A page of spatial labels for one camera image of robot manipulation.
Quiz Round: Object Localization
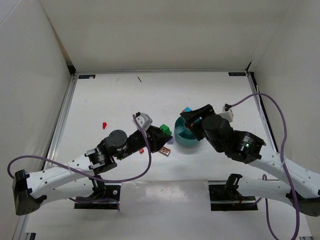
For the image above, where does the blue right corner label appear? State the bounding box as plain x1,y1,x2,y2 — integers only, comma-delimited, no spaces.
228,72,247,77

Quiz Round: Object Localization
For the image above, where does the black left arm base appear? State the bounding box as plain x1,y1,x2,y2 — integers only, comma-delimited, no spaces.
73,180,121,211

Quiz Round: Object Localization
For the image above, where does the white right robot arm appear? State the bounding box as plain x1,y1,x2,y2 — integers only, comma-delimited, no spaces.
180,104,320,217

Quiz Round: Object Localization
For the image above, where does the blue corner label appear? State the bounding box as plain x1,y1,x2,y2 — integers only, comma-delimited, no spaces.
78,74,96,80
228,72,247,77

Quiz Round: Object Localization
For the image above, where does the lavender inverted square lego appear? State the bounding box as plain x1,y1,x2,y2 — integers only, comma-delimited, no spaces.
167,137,174,145

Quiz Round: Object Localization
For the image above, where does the brown inverted lego plate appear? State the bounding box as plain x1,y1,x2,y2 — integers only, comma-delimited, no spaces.
158,147,171,157

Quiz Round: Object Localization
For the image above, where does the teal round divided container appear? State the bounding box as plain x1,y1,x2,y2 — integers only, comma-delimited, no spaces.
174,116,200,147

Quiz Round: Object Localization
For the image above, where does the green square lego brick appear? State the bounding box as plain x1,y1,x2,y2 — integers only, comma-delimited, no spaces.
159,124,172,136

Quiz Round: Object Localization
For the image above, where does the large teal lego brick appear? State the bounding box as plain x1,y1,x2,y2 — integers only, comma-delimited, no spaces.
183,107,192,112

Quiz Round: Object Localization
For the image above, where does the blue left corner label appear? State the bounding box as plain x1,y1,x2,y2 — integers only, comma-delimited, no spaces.
78,74,96,80

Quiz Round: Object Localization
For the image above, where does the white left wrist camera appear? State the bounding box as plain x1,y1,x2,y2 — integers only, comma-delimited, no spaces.
132,112,153,131

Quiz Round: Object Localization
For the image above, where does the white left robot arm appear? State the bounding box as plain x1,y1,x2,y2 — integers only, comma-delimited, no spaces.
9,124,172,216

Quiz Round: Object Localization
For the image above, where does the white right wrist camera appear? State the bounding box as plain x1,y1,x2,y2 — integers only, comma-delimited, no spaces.
220,103,234,123

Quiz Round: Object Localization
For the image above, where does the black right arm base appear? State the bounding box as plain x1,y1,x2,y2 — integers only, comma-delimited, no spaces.
208,173,258,212

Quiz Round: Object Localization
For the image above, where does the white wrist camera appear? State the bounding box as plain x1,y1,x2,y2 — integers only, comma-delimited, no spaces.
220,103,234,123
132,112,153,131

